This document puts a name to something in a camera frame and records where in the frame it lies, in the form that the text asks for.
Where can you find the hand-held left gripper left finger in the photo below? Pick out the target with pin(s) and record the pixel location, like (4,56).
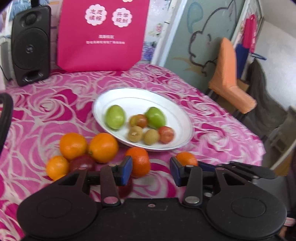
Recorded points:
(126,171)

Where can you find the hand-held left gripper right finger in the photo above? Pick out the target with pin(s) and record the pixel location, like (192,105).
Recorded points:
(177,172)

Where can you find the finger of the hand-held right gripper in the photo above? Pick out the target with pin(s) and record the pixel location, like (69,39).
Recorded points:
(254,171)

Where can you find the deep orange mandarin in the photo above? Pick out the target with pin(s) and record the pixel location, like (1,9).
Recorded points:
(187,158)
(138,160)

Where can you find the dark red plum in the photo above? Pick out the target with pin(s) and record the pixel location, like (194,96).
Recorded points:
(82,163)
(126,190)

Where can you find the large orange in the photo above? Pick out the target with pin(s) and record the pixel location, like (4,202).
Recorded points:
(103,147)
(73,146)

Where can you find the brown longan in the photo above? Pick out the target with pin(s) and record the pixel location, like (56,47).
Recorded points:
(135,133)
(151,136)

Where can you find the small red jujube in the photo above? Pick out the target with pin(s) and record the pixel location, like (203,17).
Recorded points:
(166,134)

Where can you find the white plate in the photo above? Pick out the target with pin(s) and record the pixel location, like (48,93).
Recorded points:
(175,120)

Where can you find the green jujube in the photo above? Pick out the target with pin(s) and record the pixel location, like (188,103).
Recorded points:
(115,117)
(155,117)

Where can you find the small yellow-orange citrus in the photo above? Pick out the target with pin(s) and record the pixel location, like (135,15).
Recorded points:
(57,167)

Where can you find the dark hanging jacket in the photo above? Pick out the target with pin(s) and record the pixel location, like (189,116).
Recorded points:
(263,97)

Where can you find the orange covered chair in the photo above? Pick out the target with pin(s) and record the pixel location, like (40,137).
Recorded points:
(227,78)

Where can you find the pink rose printed tablecloth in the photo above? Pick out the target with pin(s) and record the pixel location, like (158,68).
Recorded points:
(46,104)

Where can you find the hanging blue bag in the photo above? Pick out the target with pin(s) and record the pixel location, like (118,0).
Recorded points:
(241,60)

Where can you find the pink tote bag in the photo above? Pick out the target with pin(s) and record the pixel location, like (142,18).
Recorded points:
(101,53)

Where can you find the hanging pink bag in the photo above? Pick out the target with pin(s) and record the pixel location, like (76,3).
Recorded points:
(249,32)

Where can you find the cartoon painted glass door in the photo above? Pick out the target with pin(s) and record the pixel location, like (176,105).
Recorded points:
(203,34)

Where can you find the black speaker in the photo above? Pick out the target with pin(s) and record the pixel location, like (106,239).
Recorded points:
(31,46)

